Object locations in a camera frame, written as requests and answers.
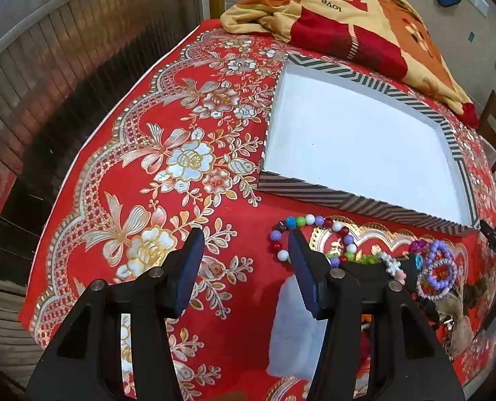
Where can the red and yellow printed blanket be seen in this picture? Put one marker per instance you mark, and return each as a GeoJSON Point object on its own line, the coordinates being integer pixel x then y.
{"type": "Point", "coordinates": [335, 29]}

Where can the red floral tablecloth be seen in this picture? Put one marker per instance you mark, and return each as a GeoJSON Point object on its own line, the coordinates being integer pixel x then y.
{"type": "Point", "coordinates": [147, 188]}

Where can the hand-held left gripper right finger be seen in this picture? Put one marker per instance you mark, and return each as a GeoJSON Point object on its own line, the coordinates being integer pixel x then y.
{"type": "Point", "coordinates": [304, 268]}

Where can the ribbed metal shutter door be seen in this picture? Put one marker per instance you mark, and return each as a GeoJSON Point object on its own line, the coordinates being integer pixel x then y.
{"type": "Point", "coordinates": [76, 71]}

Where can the brown scrunchie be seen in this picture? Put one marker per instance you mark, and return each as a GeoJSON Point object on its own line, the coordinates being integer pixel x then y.
{"type": "Point", "coordinates": [477, 292]}

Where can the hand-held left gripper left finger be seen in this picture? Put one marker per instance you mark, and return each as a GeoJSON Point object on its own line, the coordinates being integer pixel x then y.
{"type": "Point", "coordinates": [189, 268]}

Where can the white fluffy headband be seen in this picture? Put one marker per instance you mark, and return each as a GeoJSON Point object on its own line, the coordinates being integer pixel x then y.
{"type": "Point", "coordinates": [289, 334]}

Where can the white flower bead charm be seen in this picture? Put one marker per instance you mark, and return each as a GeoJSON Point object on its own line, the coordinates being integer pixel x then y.
{"type": "Point", "coordinates": [393, 265]}

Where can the striped cardboard box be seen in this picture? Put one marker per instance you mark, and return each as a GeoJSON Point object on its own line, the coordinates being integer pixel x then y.
{"type": "Point", "coordinates": [356, 142]}

